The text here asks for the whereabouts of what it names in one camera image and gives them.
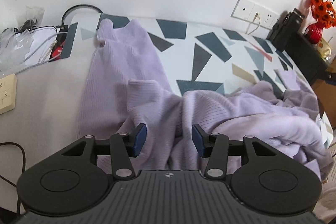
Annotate lavender knit sweater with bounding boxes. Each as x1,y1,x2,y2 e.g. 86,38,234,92
77,19,333,178

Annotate beige power strip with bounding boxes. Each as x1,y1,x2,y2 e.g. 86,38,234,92
0,74,17,114

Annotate black speaker box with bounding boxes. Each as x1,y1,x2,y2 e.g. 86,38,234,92
285,33,335,86

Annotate geometric patterned tablecloth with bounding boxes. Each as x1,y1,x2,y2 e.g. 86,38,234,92
61,12,334,151

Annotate cream floral mug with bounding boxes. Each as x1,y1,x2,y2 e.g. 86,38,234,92
316,38,332,61

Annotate black water bottle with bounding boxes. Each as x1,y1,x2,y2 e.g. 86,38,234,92
266,9,305,52

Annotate clear plastic bags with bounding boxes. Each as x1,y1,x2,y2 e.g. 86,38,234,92
1,6,45,72

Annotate red flower vase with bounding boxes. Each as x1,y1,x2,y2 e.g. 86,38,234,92
303,22,325,45

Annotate orange artificial flowers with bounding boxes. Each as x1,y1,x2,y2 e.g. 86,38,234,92
309,0,335,29

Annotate black cable at left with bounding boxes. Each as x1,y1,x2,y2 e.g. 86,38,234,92
0,141,27,214

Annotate black looped cable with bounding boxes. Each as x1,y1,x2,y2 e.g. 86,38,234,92
60,4,104,28

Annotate white charging cable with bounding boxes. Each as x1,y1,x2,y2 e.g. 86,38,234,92
247,12,261,35

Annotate white wall outlet panel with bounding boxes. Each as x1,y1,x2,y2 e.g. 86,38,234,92
231,0,280,30

